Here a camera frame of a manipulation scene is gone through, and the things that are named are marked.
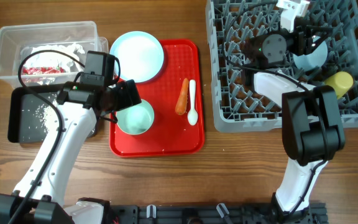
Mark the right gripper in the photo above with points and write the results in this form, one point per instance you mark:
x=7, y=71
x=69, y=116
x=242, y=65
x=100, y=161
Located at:
x=305, y=40

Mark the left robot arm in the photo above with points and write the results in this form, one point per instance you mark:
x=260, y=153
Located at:
x=96, y=93

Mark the light green bowl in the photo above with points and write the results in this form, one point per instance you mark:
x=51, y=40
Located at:
x=136, y=119

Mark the white tissue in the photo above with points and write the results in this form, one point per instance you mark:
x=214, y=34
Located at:
x=55, y=60

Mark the red snack wrapper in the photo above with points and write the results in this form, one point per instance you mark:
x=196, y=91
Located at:
x=42, y=70

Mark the light blue rice bowl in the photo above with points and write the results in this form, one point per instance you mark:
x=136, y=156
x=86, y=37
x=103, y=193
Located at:
x=312, y=60

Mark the yellow cup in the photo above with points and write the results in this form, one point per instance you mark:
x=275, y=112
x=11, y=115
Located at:
x=341, y=82

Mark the orange carrot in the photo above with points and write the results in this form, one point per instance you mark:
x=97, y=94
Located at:
x=181, y=104

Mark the red serving tray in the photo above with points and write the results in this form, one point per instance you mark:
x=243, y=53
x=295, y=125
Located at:
x=170, y=134

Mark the white rice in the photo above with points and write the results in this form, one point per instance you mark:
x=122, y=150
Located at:
x=47, y=118

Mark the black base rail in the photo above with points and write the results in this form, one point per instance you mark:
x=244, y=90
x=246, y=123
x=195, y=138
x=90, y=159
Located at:
x=247, y=213

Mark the clear plastic bin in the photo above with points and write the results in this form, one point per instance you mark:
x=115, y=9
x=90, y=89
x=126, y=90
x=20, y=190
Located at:
x=17, y=42

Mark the large light blue plate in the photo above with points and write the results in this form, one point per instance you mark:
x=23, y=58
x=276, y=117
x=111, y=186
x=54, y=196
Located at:
x=140, y=55

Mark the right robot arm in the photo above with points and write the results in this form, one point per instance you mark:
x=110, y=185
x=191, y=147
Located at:
x=312, y=130

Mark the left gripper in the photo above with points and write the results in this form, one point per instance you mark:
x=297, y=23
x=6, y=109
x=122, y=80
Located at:
x=130, y=96

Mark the white spoon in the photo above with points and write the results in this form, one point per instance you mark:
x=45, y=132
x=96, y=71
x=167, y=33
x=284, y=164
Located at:
x=192, y=114

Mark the grey dishwasher rack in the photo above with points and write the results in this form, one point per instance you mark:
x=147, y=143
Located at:
x=230, y=23

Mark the black tray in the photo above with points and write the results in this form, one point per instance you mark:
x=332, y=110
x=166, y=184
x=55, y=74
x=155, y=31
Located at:
x=22, y=120

